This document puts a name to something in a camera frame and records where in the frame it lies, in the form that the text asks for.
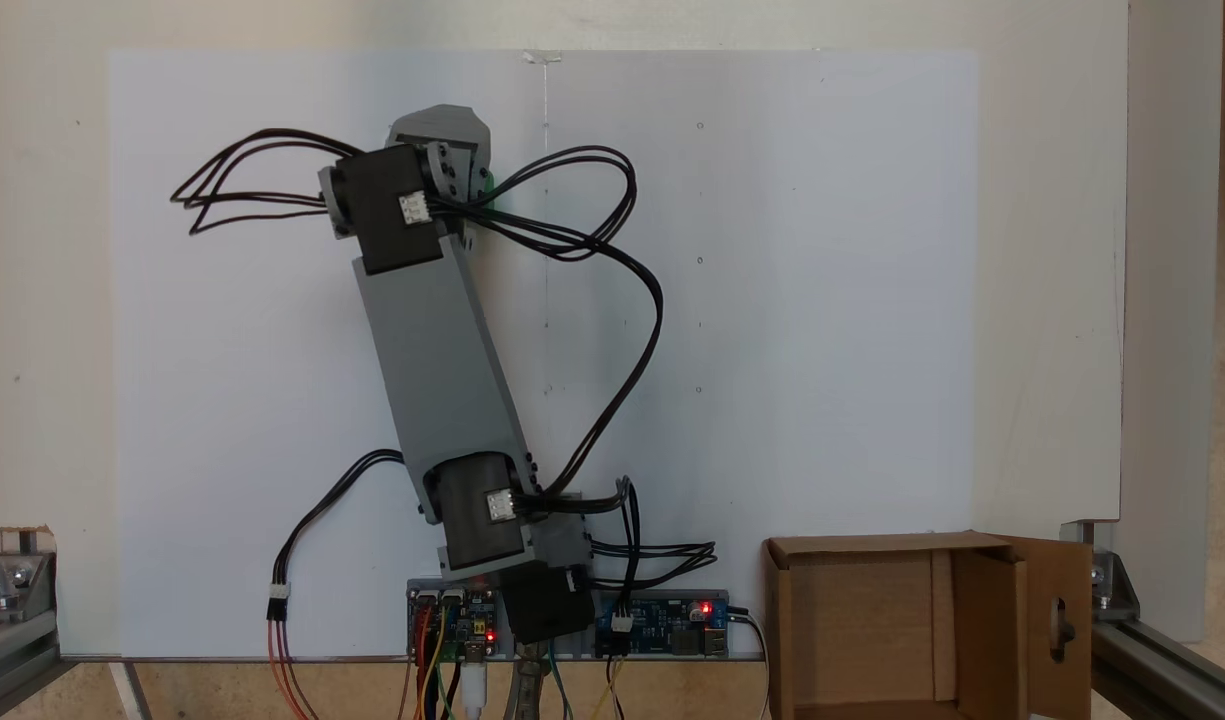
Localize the white paper sheet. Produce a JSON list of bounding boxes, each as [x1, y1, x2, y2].
[[107, 50, 549, 661], [544, 48, 979, 601]]

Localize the aluminium frame rail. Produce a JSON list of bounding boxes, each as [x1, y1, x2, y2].
[[1090, 618, 1225, 720], [0, 610, 65, 720]]

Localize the yellow jumper wire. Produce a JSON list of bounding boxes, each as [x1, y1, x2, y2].
[[420, 605, 449, 720]]

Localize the yellow black wire pair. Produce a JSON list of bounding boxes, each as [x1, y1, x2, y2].
[[594, 652, 629, 720]]

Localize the blue board with red LED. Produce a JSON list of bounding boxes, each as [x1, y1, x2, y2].
[[594, 588, 730, 659]]

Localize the red orange wire bundle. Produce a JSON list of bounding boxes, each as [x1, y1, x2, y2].
[[267, 618, 318, 720]]

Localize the black servo cable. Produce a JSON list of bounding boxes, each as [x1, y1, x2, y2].
[[434, 146, 665, 498], [170, 128, 365, 237], [517, 476, 719, 633]]

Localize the black power cable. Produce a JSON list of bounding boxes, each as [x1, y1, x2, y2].
[[727, 603, 771, 720]]

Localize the blue board with coloured wires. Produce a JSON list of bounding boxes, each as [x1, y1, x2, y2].
[[407, 580, 501, 663]]

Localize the brown cardboard box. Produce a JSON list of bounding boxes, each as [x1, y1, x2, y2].
[[762, 530, 1094, 720]]

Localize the white USB cable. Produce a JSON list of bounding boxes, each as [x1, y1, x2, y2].
[[460, 642, 489, 720]]

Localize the grey metal corner bracket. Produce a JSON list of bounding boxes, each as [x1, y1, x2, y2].
[[0, 528, 59, 623], [1060, 518, 1141, 625]]

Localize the black cable with white connector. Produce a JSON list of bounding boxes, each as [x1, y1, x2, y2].
[[266, 450, 408, 623]]

